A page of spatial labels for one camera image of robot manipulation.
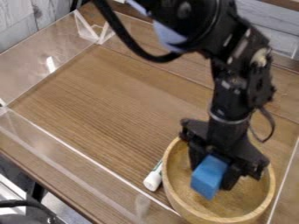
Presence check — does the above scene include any white green marker pen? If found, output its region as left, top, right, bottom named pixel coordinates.
left=143, top=161, right=163, bottom=192

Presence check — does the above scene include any black metal table leg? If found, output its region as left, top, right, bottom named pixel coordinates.
left=32, top=182, right=46, bottom=202

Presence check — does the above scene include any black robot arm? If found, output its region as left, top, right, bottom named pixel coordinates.
left=94, top=0, right=277, bottom=191

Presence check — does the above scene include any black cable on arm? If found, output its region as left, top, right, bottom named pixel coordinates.
left=249, top=106, right=277, bottom=144

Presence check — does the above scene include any brown wooden bowl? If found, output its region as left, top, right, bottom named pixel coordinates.
left=163, top=138, right=277, bottom=224

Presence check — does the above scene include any blue rectangular block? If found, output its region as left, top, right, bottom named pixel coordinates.
left=191, top=155, right=230, bottom=200

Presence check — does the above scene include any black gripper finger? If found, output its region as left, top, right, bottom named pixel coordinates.
left=188, top=143, right=211, bottom=170
left=220, top=164, right=242, bottom=191

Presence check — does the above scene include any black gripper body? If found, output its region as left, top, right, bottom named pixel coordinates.
left=179, top=114, right=270, bottom=180

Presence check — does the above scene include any black cable bottom left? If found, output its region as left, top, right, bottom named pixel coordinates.
left=0, top=199, right=56, bottom=224

